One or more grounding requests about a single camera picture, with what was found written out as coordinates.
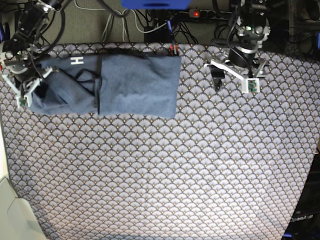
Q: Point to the white plastic bin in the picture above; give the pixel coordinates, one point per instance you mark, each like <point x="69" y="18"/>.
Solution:
<point x="17" y="219"/>

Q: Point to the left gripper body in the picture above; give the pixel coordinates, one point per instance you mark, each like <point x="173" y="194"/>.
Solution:
<point x="245" y="42"/>

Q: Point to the red table clamp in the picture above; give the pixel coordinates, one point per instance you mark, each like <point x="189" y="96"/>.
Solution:
<point x="174" y="50"/>

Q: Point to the blue T-shirt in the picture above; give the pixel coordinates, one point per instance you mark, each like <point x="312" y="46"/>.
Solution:
<point x="110" y="84"/>

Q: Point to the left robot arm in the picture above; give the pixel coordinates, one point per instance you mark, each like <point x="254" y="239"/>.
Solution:
<point x="246" y="12"/>

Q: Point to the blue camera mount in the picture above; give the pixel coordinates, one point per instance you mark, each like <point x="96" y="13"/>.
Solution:
<point x="155" y="4"/>

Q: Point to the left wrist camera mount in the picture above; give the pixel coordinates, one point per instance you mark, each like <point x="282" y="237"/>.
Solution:
<point x="250" y="82"/>

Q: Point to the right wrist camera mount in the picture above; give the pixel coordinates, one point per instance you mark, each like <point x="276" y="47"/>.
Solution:
<point x="27" y="82"/>

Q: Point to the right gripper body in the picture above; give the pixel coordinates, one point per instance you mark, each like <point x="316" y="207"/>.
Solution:
<point x="19" y="65"/>

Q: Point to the black power strip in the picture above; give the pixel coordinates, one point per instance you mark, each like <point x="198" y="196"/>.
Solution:
<point x="208" y="14"/>

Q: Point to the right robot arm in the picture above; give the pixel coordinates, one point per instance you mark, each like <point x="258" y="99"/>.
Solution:
<point x="32" y="25"/>

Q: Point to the fan-patterned table cloth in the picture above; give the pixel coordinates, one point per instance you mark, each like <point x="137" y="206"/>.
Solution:
<point x="228" y="166"/>

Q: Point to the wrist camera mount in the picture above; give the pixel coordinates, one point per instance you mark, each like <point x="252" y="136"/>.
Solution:
<point x="27" y="82"/>
<point x="250" y="82"/>

